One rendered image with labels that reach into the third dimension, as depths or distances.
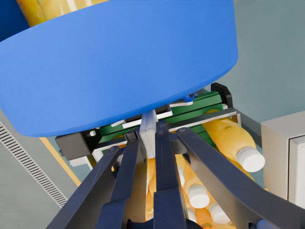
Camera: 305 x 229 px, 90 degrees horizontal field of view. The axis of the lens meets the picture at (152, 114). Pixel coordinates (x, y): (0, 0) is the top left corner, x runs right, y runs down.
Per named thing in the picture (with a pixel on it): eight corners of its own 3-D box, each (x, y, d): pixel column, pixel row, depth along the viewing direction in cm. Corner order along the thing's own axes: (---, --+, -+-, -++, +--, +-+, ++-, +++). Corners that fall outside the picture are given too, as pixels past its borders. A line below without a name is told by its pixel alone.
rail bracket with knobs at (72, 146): (100, 113, 45) (86, 129, 36) (110, 134, 48) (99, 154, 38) (70, 122, 46) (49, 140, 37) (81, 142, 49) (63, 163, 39)
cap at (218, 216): (216, 219, 35) (219, 227, 33) (206, 210, 34) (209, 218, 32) (231, 211, 34) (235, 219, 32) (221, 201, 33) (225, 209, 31)
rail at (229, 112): (230, 107, 39) (236, 111, 36) (230, 110, 40) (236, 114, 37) (88, 146, 43) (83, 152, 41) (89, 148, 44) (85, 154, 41)
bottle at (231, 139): (226, 124, 46) (271, 165, 29) (204, 133, 47) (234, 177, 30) (220, 104, 44) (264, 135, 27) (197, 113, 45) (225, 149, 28)
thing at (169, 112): (164, 89, 40) (169, 103, 28) (166, 98, 41) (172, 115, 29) (128, 100, 41) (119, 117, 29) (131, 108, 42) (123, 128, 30)
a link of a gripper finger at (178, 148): (156, 146, 12) (192, 136, 12) (155, 121, 17) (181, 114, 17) (161, 161, 13) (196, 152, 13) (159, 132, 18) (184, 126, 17)
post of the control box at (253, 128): (191, 81, 131) (291, 142, 37) (192, 85, 132) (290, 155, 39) (187, 82, 131) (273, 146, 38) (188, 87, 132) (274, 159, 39)
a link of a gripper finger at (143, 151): (145, 165, 13) (113, 173, 13) (147, 136, 18) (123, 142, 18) (140, 151, 13) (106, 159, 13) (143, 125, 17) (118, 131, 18)
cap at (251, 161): (260, 161, 29) (267, 168, 27) (240, 168, 30) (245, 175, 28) (256, 145, 28) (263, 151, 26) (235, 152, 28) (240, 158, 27)
